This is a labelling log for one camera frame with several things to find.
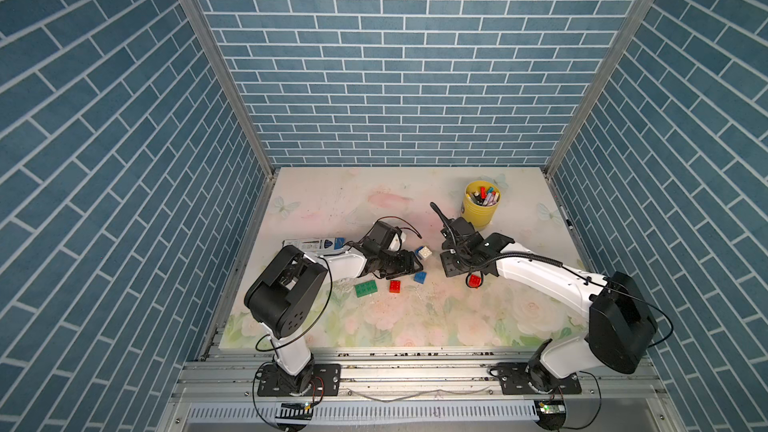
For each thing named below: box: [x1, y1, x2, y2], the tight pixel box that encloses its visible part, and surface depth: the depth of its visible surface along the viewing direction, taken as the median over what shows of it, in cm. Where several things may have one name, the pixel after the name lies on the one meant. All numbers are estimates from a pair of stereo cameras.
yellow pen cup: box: [461, 180, 501, 229], surface depth 98 cm
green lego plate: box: [354, 280, 378, 298], surface depth 90 cm
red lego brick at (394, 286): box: [389, 280, 401, 293], surface depth 90 cm
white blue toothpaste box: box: [282, 237, 347, 254], surface depth 101 cm
